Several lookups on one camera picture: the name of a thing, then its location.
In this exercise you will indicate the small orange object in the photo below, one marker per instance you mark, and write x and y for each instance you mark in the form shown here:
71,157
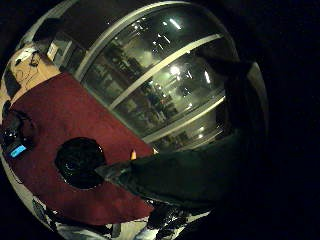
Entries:
133,155

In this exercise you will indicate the white box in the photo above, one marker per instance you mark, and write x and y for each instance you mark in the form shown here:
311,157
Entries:
52,50

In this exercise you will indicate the large glass window with frames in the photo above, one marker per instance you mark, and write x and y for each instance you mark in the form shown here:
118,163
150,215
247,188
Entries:
156,83

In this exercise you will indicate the dark red table cloth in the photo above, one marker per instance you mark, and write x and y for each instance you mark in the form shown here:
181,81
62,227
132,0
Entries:
76,113

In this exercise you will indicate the black device with blue screen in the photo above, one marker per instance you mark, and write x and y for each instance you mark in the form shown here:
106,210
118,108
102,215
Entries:
15,140

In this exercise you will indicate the black round bowl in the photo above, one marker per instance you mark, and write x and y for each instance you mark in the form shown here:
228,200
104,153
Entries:
78,163

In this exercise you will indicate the shiny black object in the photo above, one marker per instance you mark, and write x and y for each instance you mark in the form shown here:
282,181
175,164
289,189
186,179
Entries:
168,218

